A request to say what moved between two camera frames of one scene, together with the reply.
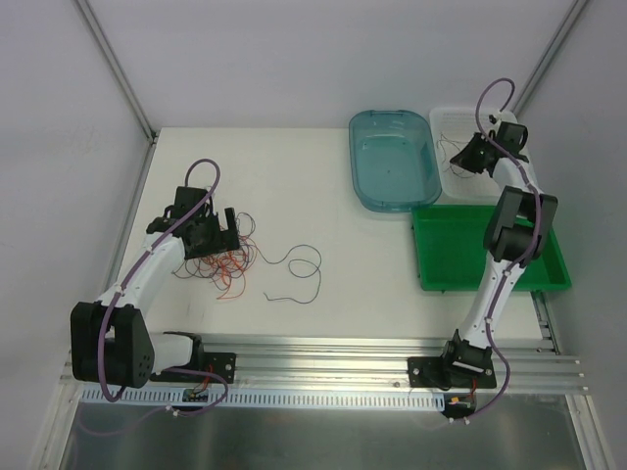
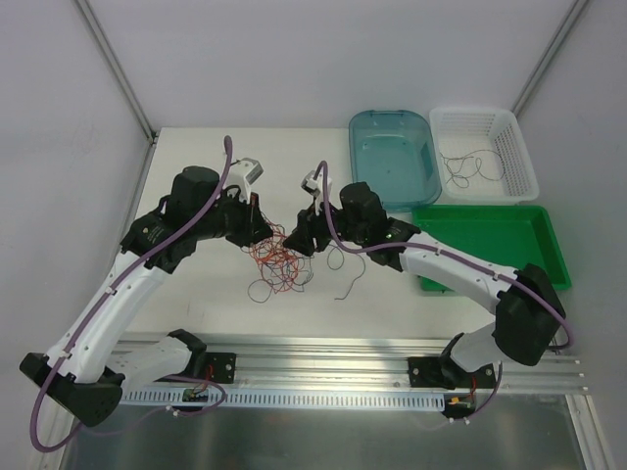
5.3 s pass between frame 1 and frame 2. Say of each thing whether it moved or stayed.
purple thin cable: moved
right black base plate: stayed
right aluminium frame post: stayed
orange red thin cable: moved
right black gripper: moved
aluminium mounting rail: stayed
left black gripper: moved
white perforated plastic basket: stayed
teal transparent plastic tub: stayed
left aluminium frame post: stayed
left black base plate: stayed
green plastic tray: stayed
